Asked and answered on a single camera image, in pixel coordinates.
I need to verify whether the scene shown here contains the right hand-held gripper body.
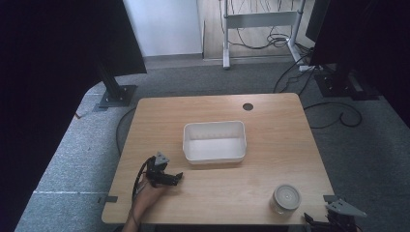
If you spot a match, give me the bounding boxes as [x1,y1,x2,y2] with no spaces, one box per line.
[323,197,368,232]

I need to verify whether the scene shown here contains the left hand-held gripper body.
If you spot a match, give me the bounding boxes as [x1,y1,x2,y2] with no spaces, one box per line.
[138,151,172,189]

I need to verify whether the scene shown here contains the white plastic bin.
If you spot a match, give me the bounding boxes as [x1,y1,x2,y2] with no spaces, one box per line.
[182,120,248,165]

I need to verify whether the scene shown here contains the person's left hand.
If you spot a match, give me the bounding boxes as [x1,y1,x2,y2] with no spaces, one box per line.
[132,180,169,211]

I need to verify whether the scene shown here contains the black metal stand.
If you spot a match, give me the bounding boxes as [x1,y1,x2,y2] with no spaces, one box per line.
[92,54,138,113]

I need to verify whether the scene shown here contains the black stand base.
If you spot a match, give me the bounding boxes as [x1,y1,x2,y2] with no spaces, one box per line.
[313,71,381,102]

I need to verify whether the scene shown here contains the black curtain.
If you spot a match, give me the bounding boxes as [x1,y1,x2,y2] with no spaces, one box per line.
[305,0,410,130]
[0,0,148,232]

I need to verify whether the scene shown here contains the white power strip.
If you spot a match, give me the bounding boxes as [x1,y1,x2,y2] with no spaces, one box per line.
[298,64,324,73]

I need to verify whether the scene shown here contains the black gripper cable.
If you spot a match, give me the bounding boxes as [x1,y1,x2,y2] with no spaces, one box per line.
[131,156,155,203]

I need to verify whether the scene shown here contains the thin black floor cable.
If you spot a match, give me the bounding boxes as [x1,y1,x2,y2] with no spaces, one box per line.
[114,105,138,159]

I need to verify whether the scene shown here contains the looped black floor cable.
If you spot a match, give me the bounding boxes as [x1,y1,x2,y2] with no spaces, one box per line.
[303,101,364,131]

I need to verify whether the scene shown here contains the black cable bundle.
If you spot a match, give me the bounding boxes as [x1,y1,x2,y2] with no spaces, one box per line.
[229,0,295,51]

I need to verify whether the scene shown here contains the white desk frame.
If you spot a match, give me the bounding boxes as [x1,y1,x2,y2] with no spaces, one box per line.
[220,0,308,71]

